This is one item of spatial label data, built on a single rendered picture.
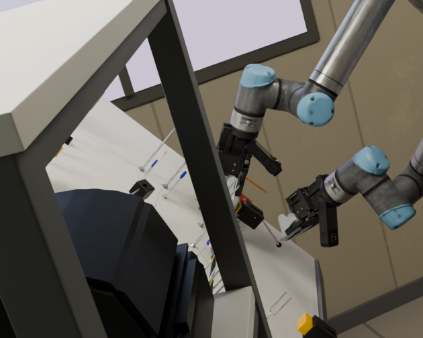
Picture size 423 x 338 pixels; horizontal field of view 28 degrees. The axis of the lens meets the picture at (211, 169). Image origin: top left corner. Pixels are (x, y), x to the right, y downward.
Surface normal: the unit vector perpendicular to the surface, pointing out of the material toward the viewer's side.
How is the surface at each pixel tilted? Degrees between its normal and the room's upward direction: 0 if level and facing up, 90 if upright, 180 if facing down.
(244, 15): 90
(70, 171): 54
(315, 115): 90
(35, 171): 90
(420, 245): 90
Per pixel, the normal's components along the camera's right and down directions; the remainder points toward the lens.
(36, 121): 0.96, -0.23
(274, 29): 0.32, 0.22
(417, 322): -0.27, -0.91
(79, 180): 0.62, -0.72
